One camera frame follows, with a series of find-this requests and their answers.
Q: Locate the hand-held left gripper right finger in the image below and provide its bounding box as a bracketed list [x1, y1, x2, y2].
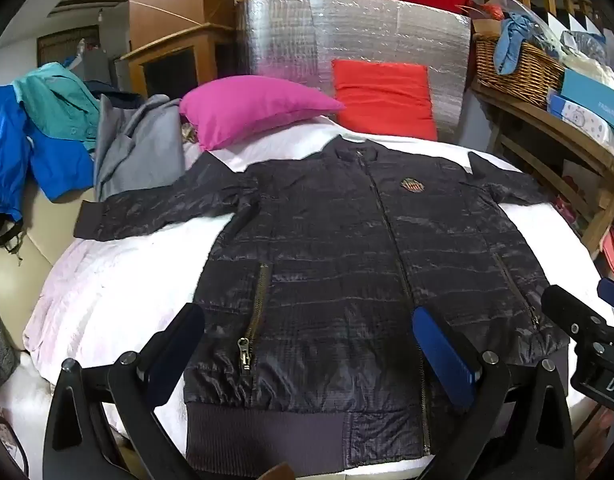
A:
[411, 306, 576, 480]

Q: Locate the red pillow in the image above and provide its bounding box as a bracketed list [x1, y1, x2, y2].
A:
[331, 59, 439, 142]

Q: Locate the blue flat box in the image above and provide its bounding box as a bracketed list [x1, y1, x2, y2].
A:
[559, 67, 614, 138]

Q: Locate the light blue cloth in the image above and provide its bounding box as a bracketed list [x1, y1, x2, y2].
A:
[493, 12, 535, 75]

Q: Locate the cream folded cloth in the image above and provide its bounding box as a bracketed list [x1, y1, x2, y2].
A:
[567, 52, 614, 92]

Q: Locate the printed gift bag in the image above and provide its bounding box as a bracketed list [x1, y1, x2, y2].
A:
[552, 160, 605, 233]

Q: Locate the black quilted jacket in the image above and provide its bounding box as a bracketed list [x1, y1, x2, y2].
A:
[73, 136, 595, 476]

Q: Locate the teal jacket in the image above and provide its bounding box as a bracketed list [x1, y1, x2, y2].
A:
[13, 62, 102, 153]

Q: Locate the white blanket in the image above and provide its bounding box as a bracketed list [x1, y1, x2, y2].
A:
[22, 115, 614, 480]

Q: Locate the dark wooden door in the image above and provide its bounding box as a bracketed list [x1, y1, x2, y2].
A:
[36, 25, 100, 68]

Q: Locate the wicker basket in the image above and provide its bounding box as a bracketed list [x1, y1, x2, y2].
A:
[473, 34, 565, 108]

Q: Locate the silver insulation mat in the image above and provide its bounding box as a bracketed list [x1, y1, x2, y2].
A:
[235, 0, 474, 143]

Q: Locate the blue jacket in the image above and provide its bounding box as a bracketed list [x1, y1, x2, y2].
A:
[0, 85, 95, 261]

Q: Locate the wooden shelf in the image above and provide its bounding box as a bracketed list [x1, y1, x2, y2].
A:
[469, 80, 614, 261]

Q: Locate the wooden cabinet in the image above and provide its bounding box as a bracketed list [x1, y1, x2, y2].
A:
[120, 22, 238, 98]

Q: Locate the pink pillow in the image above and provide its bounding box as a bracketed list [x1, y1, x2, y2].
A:
[179, 75, 347, 152]

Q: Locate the grey garment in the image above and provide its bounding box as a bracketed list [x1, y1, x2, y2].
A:
[93, 94, 188, 202]

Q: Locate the clear plastic packaging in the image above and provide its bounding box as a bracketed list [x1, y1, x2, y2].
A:
[497, 0, 608, 68]

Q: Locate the white printed box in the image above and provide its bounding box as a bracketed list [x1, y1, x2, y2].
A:
[546, 91, 614, 148]

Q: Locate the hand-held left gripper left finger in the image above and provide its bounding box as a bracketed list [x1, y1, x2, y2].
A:
[42, 302, 206, 480]

